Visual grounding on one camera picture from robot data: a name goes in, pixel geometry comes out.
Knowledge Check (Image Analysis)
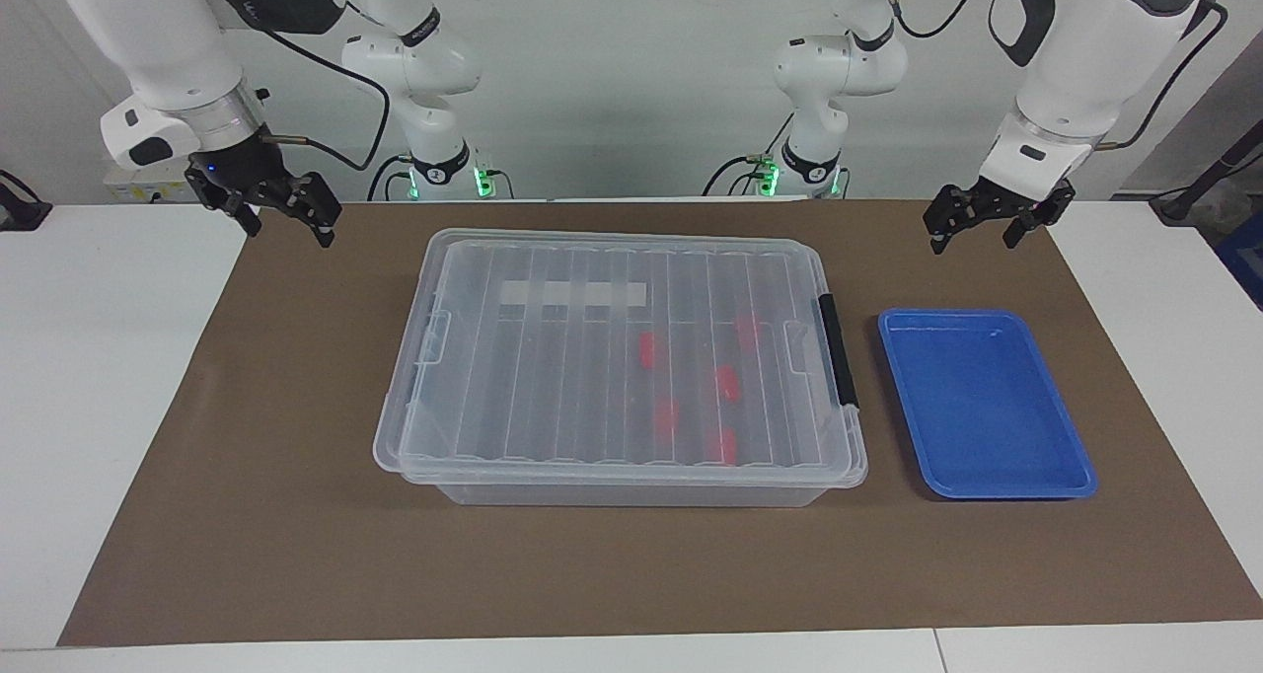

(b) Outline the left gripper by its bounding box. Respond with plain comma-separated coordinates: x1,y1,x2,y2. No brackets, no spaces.
923,174,1077,256

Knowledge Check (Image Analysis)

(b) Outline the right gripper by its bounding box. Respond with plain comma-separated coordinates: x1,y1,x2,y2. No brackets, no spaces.
185,126,344,251

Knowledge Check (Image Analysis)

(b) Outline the black box latch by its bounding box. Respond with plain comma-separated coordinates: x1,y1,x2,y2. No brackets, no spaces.
813,293,860,411

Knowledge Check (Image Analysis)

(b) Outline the clear plastic box lid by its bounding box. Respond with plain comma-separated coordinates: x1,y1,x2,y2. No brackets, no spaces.
373,227,869,487

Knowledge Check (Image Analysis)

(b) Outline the clear plastic storage box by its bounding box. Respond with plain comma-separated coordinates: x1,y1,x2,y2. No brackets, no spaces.
399,229,861,509

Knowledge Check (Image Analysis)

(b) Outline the white power strip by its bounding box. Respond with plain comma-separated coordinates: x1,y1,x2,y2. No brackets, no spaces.
103,163,200,206

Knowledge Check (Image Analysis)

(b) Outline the blue plastic tray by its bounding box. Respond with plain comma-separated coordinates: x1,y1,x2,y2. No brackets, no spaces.
877,307,1100,501

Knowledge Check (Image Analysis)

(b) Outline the black stand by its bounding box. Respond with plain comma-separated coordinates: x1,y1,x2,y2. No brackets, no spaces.
0,169,53,233
1149,118,1263,226

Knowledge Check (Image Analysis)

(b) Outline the blue plastic crate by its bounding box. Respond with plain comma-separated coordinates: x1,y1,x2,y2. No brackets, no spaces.
1213,207,1263,311

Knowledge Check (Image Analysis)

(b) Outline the black cable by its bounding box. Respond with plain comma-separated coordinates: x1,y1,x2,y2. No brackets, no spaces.
702,140,790,198
878,0,996,39
1099,0,1230,150
367,154,411,202
202,0,394,174

